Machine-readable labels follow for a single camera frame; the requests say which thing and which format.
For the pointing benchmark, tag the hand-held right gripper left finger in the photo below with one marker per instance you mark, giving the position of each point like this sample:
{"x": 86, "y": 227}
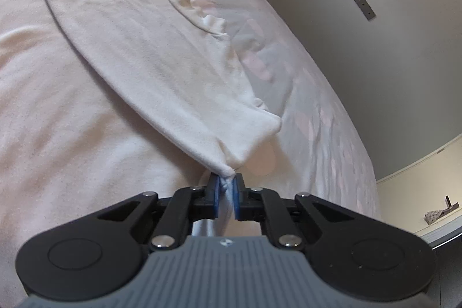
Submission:
{"x": 216, "y": 198}

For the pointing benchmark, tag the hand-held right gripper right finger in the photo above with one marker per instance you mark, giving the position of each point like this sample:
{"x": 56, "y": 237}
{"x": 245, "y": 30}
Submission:
{"x": 238, "y": 199}

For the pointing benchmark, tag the cream sweatshirt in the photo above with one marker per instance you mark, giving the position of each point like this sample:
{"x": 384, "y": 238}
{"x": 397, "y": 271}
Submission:
{"x": 144, "y": 59}

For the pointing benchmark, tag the polka dot bed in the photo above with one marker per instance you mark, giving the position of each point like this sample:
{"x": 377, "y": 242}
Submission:
{"x": 306, "y": 95}

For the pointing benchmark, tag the cream door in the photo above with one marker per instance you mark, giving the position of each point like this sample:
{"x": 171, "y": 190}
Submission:
{"x": 404, "y": 199}

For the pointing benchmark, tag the small patterned bag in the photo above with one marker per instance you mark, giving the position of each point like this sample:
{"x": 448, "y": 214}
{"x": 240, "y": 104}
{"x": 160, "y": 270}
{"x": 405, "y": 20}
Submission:
{"x": 435, "y": 217}

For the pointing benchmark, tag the grey door frame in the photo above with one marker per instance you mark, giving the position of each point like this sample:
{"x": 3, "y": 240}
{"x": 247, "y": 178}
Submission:
{"x": 447, "y": 237}

